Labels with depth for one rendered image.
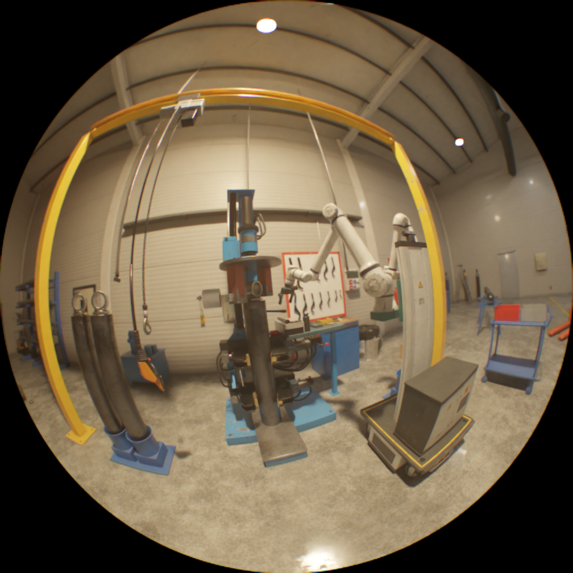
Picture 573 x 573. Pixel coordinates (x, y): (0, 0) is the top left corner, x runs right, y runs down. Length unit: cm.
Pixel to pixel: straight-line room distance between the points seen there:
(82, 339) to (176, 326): 247
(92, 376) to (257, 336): 160
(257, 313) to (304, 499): 163
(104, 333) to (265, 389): 146
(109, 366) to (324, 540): 187
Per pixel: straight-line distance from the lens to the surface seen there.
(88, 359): 183
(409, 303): 127
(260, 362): 158
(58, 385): 273
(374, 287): 108
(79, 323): 179
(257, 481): 175
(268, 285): 167
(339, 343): 294
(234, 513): 165
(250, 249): 155
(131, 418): 179
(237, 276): 139
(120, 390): 167
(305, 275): 139
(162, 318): 393
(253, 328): 150
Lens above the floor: 151
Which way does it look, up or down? 2 degrees up
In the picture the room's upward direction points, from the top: 6 degrees counter-clockwise
